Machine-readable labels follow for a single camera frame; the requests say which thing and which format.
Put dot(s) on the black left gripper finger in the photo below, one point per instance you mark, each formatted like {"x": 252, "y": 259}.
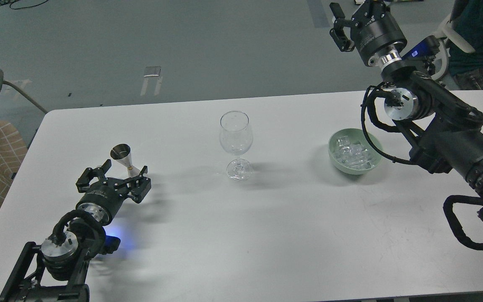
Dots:
{"x": 136, "y": 187}
{"x": 84, "y": 181}

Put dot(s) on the white office chair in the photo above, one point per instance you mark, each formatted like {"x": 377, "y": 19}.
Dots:
{"x": 446, "y": 34}

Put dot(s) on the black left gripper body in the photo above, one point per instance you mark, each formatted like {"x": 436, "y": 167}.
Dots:
{"x": 102, "y": 199}

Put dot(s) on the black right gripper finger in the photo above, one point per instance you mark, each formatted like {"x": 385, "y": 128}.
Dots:
{"x": 373, "y": 8}
{"x": 337, "y": 31}

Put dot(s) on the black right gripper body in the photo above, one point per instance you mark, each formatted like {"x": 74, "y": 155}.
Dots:
{"x": 372, "y": 34}

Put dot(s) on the steel double jigger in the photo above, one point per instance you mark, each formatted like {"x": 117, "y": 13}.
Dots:
{"x": 122, "y": 154}

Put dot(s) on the green bowl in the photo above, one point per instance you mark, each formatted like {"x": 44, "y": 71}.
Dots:
{"x": 355, "y": 134}

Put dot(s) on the pile of ice cubes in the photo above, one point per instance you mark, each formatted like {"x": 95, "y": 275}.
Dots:
{"x": 353, "y": 155}

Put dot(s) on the clear wine glass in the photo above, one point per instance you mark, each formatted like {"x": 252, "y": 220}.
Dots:
{"x": 236, "y": 138}

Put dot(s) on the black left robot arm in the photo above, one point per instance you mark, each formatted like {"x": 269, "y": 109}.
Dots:
{"x": 56, "y": 270}

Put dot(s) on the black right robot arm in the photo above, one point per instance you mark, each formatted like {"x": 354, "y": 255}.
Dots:
{"x": 444, "y": 132}

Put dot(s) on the metal floor plate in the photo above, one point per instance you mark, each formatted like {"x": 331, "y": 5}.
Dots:
{"x": 152, "y": 80}

